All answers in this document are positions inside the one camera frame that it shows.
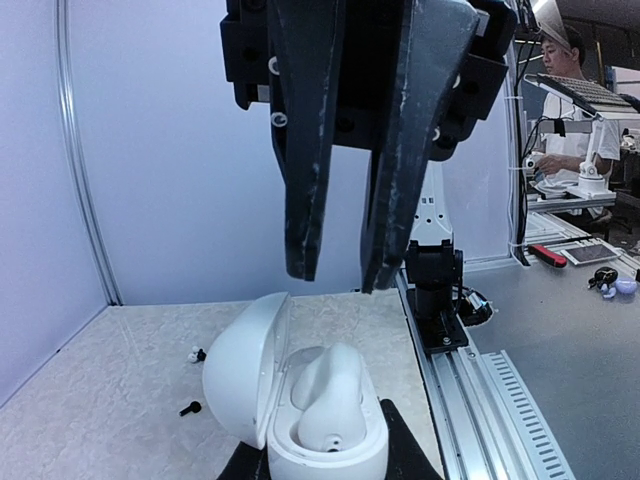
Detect white earbud with black tip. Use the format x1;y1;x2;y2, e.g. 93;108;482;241
187;346;207;363

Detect aluminium frame post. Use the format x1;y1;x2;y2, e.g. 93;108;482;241
53;0;123;306
504;43;530;267

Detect small white desk robot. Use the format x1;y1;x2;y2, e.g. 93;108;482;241
525;73;639;200

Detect front aluminium rail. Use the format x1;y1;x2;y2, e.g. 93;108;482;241
396;272;575;479

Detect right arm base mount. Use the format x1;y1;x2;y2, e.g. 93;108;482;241
406;287;469;355

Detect red handled tool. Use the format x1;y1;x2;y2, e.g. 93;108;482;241
527;244;567;268

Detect person in white shirt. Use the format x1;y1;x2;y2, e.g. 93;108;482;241
529;22;621;221

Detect white earbud charging case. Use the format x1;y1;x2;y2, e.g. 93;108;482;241
202;292;389;479

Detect right aluminium frame post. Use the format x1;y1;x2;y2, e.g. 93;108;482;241
504;43;530;267

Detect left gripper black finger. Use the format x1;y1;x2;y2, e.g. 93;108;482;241
214;397;446;480

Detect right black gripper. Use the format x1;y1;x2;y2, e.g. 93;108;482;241
220;1;516;294

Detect purple earbud case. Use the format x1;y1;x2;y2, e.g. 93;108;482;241
598;277;639;300

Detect small black earbud piece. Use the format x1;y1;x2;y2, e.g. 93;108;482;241
179;401;202;416

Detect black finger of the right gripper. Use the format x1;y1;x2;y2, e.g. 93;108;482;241
267;1;346;281

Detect left aluminium frame post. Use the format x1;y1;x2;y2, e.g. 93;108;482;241
53;0;123;306

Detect smartphone on bench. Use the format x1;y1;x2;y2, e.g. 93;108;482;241
560;242;622;266

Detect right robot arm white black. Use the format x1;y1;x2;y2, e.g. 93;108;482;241
220;1;517;352

